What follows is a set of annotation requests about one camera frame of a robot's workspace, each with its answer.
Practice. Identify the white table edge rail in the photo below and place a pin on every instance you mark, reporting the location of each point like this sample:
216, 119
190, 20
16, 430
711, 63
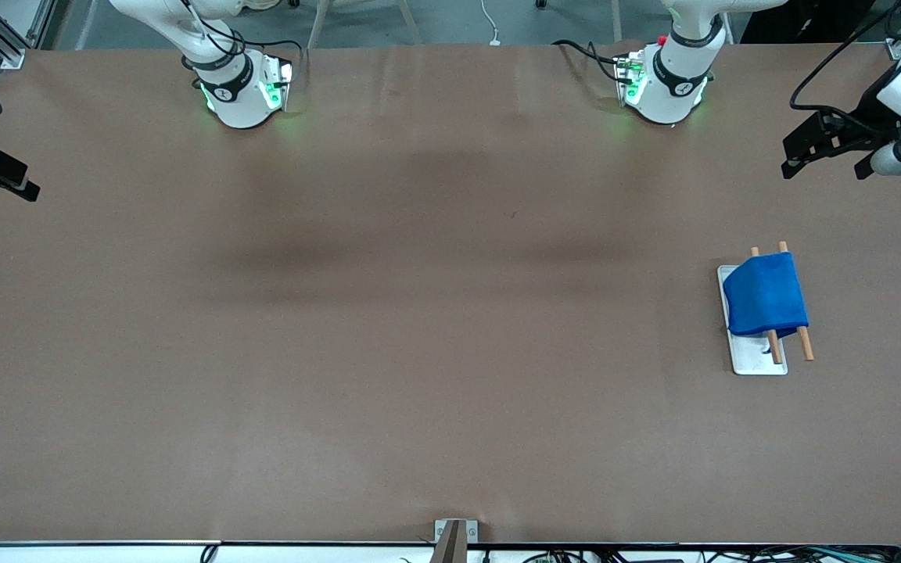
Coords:
106, 554

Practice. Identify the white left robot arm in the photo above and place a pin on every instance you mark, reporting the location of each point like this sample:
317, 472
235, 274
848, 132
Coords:
673, 86

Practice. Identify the white rack with wooden rods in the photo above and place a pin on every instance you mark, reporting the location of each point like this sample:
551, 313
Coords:
755, 356

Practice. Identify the beige stand legs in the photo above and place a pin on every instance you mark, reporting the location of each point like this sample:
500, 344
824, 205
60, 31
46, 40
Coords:
407, 19

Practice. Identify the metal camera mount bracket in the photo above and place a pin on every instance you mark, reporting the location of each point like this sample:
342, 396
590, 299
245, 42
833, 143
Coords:
454, 539

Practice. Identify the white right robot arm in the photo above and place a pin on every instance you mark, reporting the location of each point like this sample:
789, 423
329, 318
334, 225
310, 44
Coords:
239, 102

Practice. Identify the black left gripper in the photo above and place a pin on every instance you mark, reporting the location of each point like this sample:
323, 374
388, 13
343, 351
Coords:
866, 118

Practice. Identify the blue cloth towel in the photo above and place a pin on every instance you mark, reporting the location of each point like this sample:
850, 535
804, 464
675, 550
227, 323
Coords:
767, 297

